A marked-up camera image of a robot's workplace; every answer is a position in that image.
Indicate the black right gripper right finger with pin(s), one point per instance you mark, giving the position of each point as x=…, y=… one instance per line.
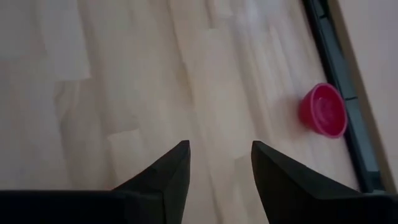
x=289, y=193

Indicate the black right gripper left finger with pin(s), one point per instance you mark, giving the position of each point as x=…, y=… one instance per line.
x=168, y=183

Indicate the small pink plastic bowl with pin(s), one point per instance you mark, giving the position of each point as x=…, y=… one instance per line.
x=323, y=110

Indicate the black table edge rail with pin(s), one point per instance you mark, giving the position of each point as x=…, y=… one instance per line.
x=342, y=93

